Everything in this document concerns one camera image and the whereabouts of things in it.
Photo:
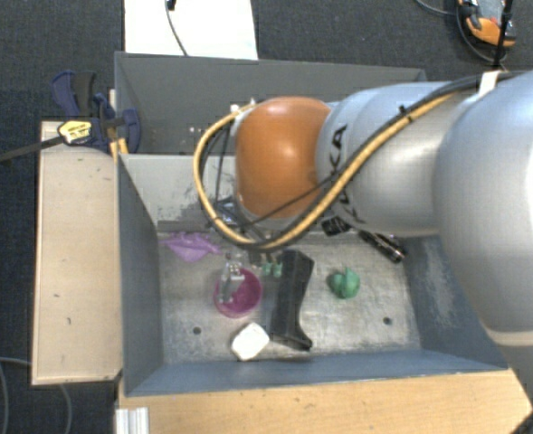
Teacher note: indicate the white block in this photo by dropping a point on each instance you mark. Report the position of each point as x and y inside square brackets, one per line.
[250, 342]

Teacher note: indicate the black spray bottle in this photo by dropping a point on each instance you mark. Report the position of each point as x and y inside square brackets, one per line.
[291, 296]

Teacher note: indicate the magenta cup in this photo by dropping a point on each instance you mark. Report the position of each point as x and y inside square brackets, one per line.
[245, 299]

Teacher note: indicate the grey metal bin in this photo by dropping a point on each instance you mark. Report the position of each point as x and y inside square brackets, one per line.
[365, 323]

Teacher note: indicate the green toy fruit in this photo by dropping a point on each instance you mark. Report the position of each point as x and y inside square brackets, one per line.
[345, 284]

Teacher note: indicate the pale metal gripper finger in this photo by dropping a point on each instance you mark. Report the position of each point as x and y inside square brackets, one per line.
[238, 275]
[224, 287]

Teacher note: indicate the purple cloth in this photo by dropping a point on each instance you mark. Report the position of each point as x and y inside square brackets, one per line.
[189, 244]

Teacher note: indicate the pale wood board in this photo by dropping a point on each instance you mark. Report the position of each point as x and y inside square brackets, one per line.
[78, 260]

